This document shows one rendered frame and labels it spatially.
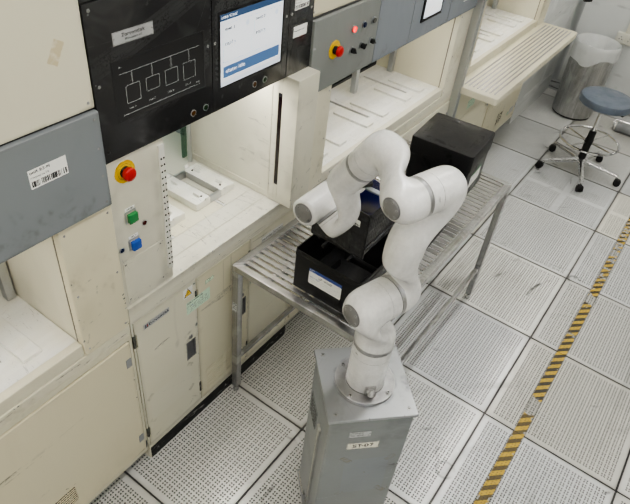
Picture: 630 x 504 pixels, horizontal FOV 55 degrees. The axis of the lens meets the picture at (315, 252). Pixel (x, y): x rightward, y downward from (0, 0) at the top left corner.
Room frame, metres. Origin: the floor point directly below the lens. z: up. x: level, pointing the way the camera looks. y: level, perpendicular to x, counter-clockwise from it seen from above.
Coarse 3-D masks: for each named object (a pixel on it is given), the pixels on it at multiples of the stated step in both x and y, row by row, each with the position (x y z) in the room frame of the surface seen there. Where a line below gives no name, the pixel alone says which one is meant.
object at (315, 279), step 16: (320, 240) 1.72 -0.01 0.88; (384, 240) 1.71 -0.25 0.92; (304, 256) 1.57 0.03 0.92; (320, 256) 1.73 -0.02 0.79; (336, 256) 1.77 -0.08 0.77; (368, 256) 1.74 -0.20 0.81; (304, 272) 1.57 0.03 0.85; (320, 272) 1.53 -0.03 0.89; (336, 272) 1.50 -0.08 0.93; (352, 272) 1.68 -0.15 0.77; (368, 272) 1.70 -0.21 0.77; (384, 272) 1.59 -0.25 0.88; (304, 288) 1.56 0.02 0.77; (320, 288) 1.53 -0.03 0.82; (336, 288) 1.49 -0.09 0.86; (352, 288) 1.46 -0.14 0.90; (336, 304) 1.49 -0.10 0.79
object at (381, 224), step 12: (324, 180) 1.67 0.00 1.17; (372, 192) 1.60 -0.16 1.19; (360, 216) 1.52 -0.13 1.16; (372, 216) 1.50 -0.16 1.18; (384, 216) 1.58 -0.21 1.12; (312, 228) 1.60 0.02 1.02; (360, 228) 1.51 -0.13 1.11; (372, 228) 1.52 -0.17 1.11; (384, 228) 1.60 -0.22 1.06; (336, 240) 1.55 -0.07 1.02; (348, 240) 1.53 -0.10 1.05; (360, 240) 1.51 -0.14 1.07; (372, 240) 1.53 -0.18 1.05; (348, 252) 1.53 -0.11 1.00; (360, 252) 1.50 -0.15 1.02
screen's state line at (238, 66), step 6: (270, 48) 1.83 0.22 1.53; (276, 48) 1.86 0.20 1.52; (258, 54) 1.78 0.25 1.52; (264, 54) 1.81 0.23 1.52; (270, 54) 1.83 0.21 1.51; (276, 54) 1.86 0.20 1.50; (240, 60) 1.71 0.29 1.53; (246, 60) 1.74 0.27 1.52; (252, 60) 1.76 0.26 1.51; (258, 60) 1.78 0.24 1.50; (228, 66) 1.67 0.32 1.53; (234, 66) 1.69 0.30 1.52; (240, 66) 1.71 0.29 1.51; (246, 66) 1.74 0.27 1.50; (228, 72) 1.67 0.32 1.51; (234, 72) 1.69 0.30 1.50
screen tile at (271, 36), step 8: (272, 8) 1.83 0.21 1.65; (280, 8) 1.87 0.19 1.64; (256, 16) 1.77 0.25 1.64; (264, 16) 1.80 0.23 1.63; (272, 16) 1.84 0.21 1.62; (256, 24) 1.77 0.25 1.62; (264, 24) 1.80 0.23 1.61; (272, 32) 1.84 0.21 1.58; (256, 40) 1.77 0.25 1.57; (264, 40) 1.81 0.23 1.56; (272, 40) 1.84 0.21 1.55; (256, 48) 1.77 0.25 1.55
